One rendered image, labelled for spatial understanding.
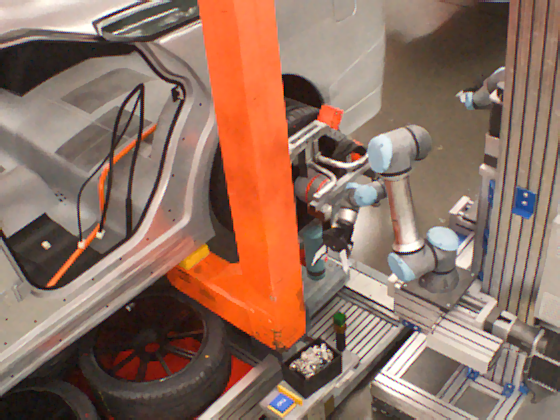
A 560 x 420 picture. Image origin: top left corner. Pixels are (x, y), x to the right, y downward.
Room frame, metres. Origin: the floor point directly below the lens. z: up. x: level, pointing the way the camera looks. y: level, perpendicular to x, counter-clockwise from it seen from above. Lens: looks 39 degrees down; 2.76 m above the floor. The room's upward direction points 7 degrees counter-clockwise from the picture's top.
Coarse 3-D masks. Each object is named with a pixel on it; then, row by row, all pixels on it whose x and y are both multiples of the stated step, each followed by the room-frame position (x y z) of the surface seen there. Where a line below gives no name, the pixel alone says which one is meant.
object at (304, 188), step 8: (312, 176) 2.50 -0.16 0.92; (320, 176) 2.49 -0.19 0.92; (296, 184) 2.51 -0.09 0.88; (304, 184) 2.47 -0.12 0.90; (312, 184) 2.46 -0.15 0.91; (320, 184) 2.44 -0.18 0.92; (296, 192) 2.50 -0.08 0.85; (304, 192) 2.45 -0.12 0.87; (312, 192) 2.43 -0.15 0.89; (304, 200) 2.46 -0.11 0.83; (336, 200) 2.38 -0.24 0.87; (336, 208) 2.38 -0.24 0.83
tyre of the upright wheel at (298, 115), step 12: (288, 108) 2.65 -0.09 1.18; (300, 108) 2.66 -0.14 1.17; (312, 108) 2.68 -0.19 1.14; (288, 120) 2.56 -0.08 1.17; (300, 120) 2.59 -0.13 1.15; (312, 120) 2.64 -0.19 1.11; (288, 132) 2.54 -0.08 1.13; (216, 156) 2.53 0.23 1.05; (216, 168) 2.50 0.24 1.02; (336, 168) 2.74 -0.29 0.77; (216, 180) 2.48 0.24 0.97; (216, 192) 2.47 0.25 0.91; (216, 204) 2.47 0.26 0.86; (228, 204) 2.41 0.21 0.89; (216, 216) 2.49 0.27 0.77; (228, 216) 2.42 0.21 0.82; (312, 216) 2.62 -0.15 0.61; (228, 228) 2.48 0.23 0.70; (300, 228) 2.55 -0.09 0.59
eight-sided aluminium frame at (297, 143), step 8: (304, 128) 2.57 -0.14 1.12; (312, 128) 2.58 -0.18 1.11; (320, 128) 2.55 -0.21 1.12; (328, 128) 2.58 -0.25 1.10; (296, 136) 2.51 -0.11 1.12; (304, 136) 2.53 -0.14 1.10; (312, 136) 2.51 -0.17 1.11; (320, 136) 2.55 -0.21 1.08; (328, 136) 2.65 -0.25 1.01; (336, 136) 2.62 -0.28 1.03; (344, 136) 2.66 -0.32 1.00; (296, 144) 2.45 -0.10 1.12; (304, 144) 2.48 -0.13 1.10; (336, 144) 2.70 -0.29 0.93; (296, 152) 2.44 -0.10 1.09; (344, 160) 2.67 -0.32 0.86; (312, 224) 2.55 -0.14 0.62; (320, 224) 2.54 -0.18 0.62
